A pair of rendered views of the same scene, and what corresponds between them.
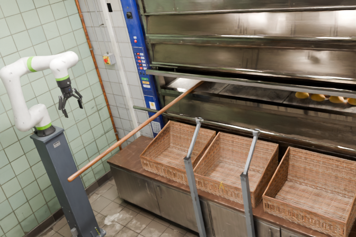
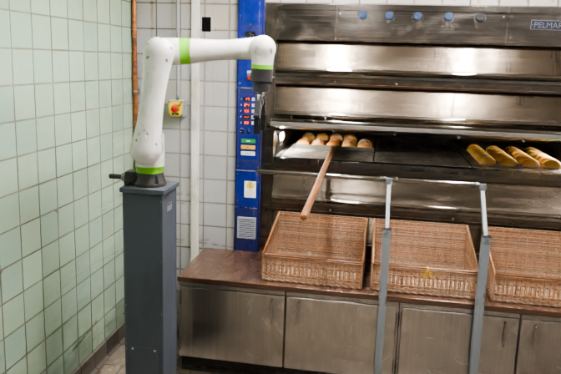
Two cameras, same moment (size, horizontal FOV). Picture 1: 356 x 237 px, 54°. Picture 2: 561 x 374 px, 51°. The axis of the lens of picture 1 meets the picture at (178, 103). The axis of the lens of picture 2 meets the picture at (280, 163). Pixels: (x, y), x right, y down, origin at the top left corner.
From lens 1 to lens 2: 215 cm
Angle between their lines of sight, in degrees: 35
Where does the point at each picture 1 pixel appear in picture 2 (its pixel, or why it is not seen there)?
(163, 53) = (296, 99)
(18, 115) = (154, 128)
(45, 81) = (85, 119)
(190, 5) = (363, 31)
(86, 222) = not seen: outside the picture
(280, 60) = (484, 106)
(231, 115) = (396, 191)
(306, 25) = (524, 63)
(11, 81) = (169, 62)
